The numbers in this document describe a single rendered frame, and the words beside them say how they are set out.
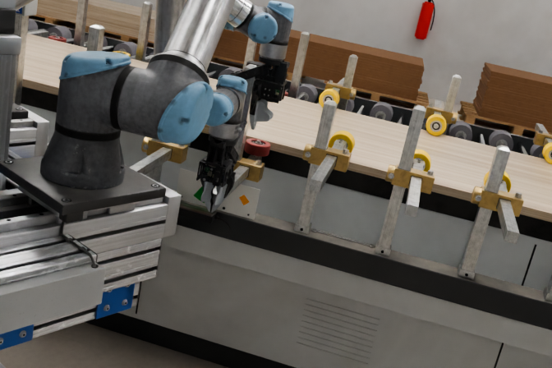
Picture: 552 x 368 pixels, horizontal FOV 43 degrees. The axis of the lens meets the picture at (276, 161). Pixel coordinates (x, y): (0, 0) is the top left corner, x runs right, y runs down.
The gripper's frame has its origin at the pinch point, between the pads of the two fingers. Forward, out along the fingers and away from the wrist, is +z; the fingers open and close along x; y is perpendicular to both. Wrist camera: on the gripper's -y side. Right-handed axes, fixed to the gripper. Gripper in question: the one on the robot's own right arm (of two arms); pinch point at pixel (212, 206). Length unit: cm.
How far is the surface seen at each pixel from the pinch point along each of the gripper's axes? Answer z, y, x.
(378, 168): -7, -49, 38
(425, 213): 4, -52, 57
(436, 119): -14, -117, 54
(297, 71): -17, -139, -9
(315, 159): -10.9, -29.2, 20.4
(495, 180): -18, -30, 71
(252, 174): -1.5, -29.2, 2.9
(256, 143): -7.8, -41.2, -0.3
